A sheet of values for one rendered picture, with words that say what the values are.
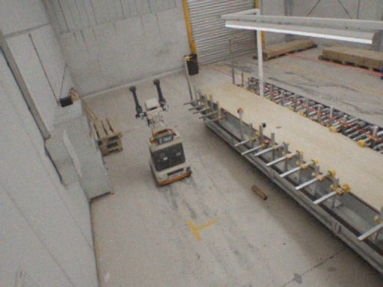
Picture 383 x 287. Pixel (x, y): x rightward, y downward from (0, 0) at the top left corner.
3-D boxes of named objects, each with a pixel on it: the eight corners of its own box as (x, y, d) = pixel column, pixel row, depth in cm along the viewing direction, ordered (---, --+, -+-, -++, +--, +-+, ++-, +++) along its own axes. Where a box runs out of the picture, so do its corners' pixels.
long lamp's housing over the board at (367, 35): (371, 43, 196) (373, 34, 192) (225, 26, 394) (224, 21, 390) (381, 41, 199) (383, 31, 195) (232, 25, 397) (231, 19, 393)
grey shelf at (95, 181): (89, 202, 446) (51, 125, 368) (87, 176, 521) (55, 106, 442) (114, 193, 457) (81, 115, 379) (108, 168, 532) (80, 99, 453)
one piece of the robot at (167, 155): (188, 167, 460) (179, 125, 418) (158, 178, 448) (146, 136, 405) (181, 158, 488) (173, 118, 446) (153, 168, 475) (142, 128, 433)
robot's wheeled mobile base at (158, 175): (193, 175, 462) (191, 164, 449) (158, 187, 447) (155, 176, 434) (180, 157, 518) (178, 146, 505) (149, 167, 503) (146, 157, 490)
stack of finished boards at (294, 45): (313, 45, 1063) (313, 40, 1055) (267, 57, 997) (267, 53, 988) (299, 42, 1126) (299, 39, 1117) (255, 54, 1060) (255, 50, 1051)
